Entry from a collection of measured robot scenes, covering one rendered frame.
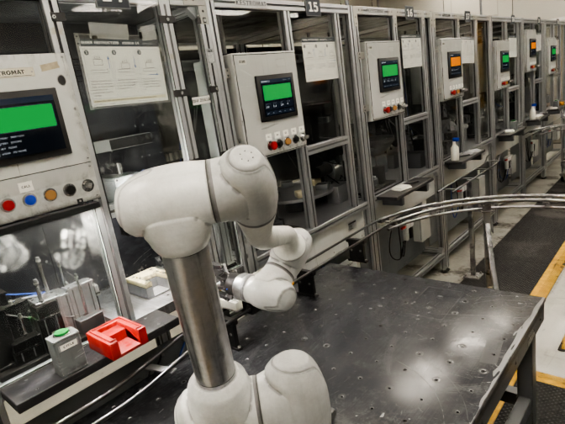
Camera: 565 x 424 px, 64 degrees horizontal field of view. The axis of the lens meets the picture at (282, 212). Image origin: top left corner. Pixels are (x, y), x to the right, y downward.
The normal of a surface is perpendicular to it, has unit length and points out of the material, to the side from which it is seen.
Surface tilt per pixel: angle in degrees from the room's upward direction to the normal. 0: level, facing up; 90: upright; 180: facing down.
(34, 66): 90
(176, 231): 107
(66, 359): 90
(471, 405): 0
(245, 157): 43
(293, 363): 6
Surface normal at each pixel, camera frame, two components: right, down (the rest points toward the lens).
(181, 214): 0.15, 0.47
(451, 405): -0.14, -0.96
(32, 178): 0.75, 0.06
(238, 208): 0.33, 0.74
